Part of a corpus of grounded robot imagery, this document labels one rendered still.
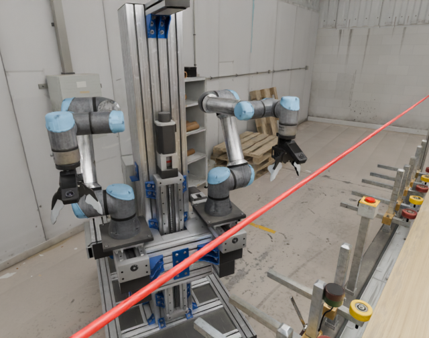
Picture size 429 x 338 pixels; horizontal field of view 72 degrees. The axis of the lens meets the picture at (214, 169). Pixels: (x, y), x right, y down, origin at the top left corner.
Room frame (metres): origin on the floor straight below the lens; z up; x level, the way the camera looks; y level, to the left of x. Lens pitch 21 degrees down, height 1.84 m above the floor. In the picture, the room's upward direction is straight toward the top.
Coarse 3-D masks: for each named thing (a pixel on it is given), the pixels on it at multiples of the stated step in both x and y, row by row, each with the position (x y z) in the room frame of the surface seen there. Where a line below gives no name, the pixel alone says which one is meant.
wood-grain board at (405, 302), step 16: (416, 224) 1.50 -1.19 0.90; (416, 240) 1.34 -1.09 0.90; (400, 256) 1.21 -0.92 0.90; (416, 256) 1.21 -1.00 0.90; (400, 272) 1.09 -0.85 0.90; (416, 272) 1.09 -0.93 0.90; (384, 288) 0.99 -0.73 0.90; (400, 288) 0.99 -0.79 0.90; (416, 288) 0.99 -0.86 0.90; (384, 304) 0.90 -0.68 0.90; (400, 304) 0.90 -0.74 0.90; (416, 304) 0.91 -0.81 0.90; (384, 320) 0.83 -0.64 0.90; (400, 320) 0.83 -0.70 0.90; (416, 320) 0.83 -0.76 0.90; (368, 336) 0.76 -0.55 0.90; (384, 336) 0.76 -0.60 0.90; (400, 336) 0.76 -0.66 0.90; (416, 336) 0.76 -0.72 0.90
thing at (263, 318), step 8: (232, 296) 0.99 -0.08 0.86; (240, 304) 0.94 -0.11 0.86; (248, 304) 0.94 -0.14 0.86; (248, 312) 0.92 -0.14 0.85; (256, 312) 0.90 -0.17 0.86; (256, 320) 0.89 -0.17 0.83; (264, 320) 0.87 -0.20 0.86; (272, 320) 0.87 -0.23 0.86; (272, 328) 0.84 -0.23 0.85; (296, 336) 0.80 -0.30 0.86
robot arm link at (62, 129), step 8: (56, 112) 0.88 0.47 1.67; (64, 112) 0.88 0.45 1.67; (48, 120) 0.84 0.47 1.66; (56, 120) 0.84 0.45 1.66; (64, 120) 0.85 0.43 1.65; (72, 120) 0.87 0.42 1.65; (48, 128) 0.84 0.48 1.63; (56, 128) 0.83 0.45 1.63; (64, 128) 0.84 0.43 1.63; (72, 128) 0.86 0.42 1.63; (48, 136) 0.85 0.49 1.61; (56, 136) 0.83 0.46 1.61; (64, 136) 0.84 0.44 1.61; (72, 136) 0.86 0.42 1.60; (56, 144) 0.83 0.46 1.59; (64, 144) 0.84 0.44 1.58; (72, 144) 0.85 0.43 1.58
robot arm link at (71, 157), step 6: (78, 150) 0.88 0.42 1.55; (54, 156) 0.84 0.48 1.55; (60, 156) 0.83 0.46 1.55; (66, 156) 0.84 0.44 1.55; (72, 156) 0.85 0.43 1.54; (78, 156) 0.87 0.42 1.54; (54, 162) 0.85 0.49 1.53; (60, 162) 0.83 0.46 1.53; (66, 162) 0.84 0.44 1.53; (72, 162) 0.85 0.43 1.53
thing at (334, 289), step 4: (328, 284) 0.79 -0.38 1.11; (332, 284) 0.79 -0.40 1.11; (336, 284) 0.79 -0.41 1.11; (328, 288) 0.77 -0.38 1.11; (332, 288) 0.77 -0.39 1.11; (336, 288) 0.77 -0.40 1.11; (340, 288) 0.77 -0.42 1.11; (332, 292) 0.75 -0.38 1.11; (336, 292) 0.75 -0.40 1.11; (340, 292) 0.75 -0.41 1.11; (332, 308) 0.76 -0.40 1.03; (320, 324) 0.78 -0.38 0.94
